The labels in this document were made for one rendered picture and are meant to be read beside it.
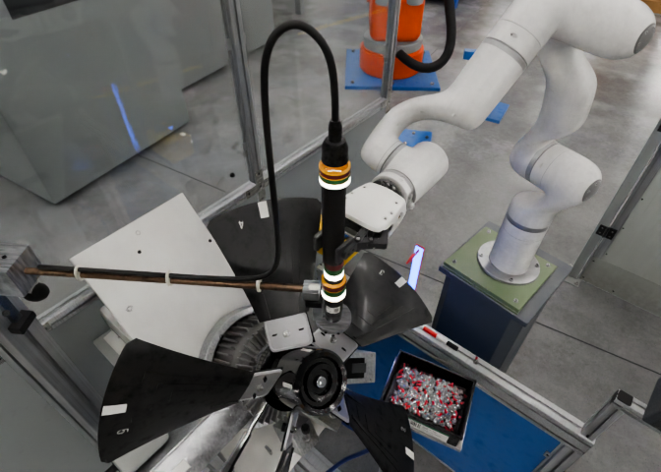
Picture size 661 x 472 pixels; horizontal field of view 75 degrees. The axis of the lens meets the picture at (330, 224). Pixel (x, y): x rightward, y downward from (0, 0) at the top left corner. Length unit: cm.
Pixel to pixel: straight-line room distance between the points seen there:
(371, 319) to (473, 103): 48
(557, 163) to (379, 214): 61
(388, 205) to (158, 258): 51
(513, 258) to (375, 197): 72
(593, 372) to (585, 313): 36
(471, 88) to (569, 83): 31
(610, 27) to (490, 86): 23
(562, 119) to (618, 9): 26
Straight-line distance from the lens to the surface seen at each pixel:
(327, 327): 83
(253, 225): 85
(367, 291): 101
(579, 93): 108
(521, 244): 135
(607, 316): 283
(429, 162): 83
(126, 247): 98
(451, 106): 81
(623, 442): 245
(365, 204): 73
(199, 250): 101
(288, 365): 83
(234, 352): 95
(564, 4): 87
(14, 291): 99
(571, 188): 119
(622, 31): 95
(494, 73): 82
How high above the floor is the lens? 197
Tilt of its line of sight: 43 degrees down
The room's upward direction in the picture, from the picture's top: straight up
